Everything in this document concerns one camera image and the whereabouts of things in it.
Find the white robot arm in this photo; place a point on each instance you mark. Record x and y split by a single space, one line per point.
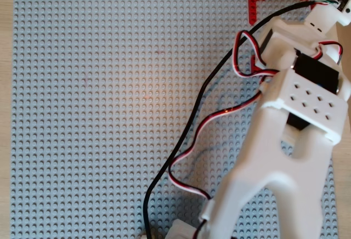
274 154

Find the brown cardboard box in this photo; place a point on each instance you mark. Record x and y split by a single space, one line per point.
345 41

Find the grey Lego baseplate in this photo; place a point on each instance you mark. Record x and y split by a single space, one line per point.
96 99

